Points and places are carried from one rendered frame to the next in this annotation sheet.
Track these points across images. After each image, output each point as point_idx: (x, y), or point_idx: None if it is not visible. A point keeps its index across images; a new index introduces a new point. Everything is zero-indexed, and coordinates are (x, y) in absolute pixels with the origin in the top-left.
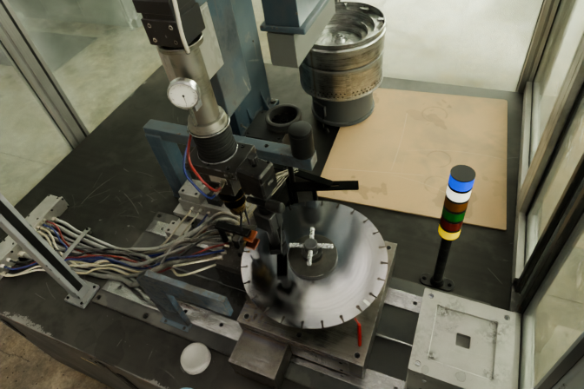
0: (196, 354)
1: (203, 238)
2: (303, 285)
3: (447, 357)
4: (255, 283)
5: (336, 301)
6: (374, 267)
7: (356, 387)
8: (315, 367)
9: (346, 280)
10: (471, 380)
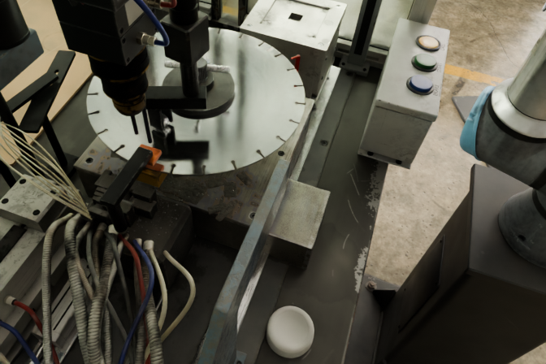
0: (288, 324)
1: (115, 254)
2: (244, 100)
3: (311, 28)
4: (236, 153)
5: (269, 71)
6: (223, 39)
7: (314, 140)
8: (296, 173)
9: (240, 62)
10: (331, 18)
